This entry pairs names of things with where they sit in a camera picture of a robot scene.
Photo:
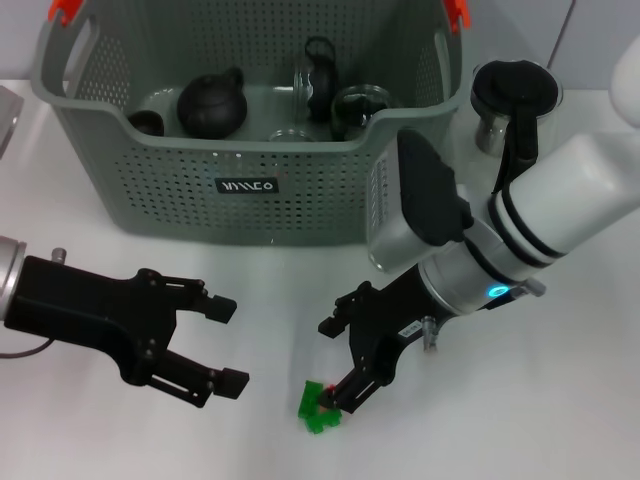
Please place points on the green stepped toy brick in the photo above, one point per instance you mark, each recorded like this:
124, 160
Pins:
322, 424

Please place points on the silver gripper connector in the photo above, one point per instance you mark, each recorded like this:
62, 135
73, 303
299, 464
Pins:
60, 254
430, 335

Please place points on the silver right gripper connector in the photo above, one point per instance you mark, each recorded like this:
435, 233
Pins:
430, 335

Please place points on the dark clay teacup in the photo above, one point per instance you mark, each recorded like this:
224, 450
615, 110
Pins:
146, 124

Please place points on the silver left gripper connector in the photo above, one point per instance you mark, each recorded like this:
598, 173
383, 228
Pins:
60, 254

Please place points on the grey perforated storage bin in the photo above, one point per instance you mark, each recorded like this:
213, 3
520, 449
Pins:
200, 200

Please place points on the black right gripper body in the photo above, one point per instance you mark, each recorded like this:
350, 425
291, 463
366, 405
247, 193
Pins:
385, 315

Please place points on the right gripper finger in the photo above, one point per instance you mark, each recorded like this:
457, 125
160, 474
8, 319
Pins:
355, 395
345, 312

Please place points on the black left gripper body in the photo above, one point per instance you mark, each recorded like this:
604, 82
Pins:
90, 315

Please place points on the dark clay teapot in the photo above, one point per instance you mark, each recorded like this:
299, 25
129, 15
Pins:
210, 107

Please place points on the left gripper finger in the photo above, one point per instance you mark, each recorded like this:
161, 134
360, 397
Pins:
232, 384
220, 307

